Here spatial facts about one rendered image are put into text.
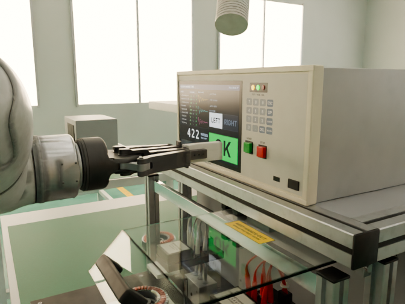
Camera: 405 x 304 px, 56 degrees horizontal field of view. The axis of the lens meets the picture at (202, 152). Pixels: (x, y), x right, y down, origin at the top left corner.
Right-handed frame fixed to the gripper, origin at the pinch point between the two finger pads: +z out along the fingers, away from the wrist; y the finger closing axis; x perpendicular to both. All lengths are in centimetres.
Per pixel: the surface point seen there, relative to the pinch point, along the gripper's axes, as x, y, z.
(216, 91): 9.5, -11.0, 9.5
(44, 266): -43, -61, -20
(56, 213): -44, -110, -9
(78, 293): -41, -38, -14
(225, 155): -2.8, -7.6, 9.4
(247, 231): -11.7, 8.5, 3.3
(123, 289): -12.0, 14.7, -18.7
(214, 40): 72, -469, 288
